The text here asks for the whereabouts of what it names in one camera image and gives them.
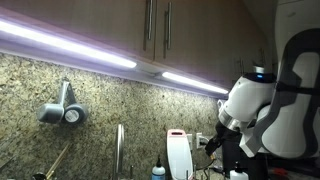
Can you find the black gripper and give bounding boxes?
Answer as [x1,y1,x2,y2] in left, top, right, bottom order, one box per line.
[204,121,243,157]

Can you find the white bottle blue label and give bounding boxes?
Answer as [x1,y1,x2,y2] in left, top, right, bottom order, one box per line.
[151,154,166,180]

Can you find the metal dish rack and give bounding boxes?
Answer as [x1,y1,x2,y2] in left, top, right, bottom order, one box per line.
[184,164,198,180]

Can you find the white pink cutting board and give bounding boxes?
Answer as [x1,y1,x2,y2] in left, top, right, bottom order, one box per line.
[166,129,194,180]

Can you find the short under-cabinet light strip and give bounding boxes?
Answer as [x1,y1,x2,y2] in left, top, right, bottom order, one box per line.
[161,70,229,95]

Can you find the orange plastic container lid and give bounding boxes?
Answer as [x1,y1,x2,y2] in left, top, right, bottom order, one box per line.
[268,167,288,177]

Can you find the steel range hood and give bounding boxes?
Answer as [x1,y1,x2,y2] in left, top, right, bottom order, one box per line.
[251,64,268,75]

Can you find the chrome gooseneck faucet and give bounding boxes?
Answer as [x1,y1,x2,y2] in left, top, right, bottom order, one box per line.
[112,123,135,180]

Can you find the wooden utensil stick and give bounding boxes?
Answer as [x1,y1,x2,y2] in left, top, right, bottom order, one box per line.
[44,141,73,180]

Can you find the long under-cabinet light strip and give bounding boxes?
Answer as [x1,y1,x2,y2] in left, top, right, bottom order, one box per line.
[0,18,138,69]

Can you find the white wall outlet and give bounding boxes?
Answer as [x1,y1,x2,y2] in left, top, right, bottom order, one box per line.
[195,132,204,149]

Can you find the black power cable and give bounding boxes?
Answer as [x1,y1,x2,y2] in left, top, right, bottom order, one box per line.
[194,156,224,174]

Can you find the steel cabinet door handle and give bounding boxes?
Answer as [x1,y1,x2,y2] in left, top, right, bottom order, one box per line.
[143,0,156,51]
[163,1,174,59]

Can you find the wooden wall cabinets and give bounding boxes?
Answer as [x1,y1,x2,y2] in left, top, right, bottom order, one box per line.
[0,0,278,98]

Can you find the grey wall pot filler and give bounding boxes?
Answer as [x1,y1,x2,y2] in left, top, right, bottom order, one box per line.
[35,78,89,126]

